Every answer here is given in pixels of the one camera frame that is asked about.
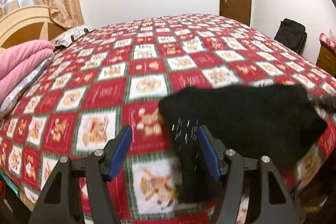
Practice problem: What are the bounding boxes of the cream wooden headboard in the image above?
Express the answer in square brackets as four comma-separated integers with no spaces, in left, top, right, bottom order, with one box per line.
[1,5,66,50]

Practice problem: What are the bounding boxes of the black folding chair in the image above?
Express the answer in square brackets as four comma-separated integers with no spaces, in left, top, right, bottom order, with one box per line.
[274,18,307,55]

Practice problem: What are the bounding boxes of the red patchwork bedspread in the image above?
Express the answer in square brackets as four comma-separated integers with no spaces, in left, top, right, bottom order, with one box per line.
[1,14,335,223]

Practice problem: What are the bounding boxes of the black pants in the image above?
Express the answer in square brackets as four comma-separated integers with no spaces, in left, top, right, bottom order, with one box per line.
[158,84,327,203]

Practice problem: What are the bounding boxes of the grey patterned pillow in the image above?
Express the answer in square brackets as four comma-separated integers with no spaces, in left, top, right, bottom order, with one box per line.
[0,57,55,119]

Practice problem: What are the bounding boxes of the pink folded blanket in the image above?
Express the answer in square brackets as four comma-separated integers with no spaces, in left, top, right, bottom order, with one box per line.
[1,40,55,102]

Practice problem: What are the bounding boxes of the white patterned pillow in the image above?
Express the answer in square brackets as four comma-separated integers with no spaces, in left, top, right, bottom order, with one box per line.
[50,24,95,47]

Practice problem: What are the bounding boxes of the brown wooden dresser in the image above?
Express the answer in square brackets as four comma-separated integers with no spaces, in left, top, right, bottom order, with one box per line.
[316,46,336,77]

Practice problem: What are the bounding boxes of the red cloth on dresser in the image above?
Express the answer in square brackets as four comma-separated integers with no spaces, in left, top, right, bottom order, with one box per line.
[319,33,336,55]

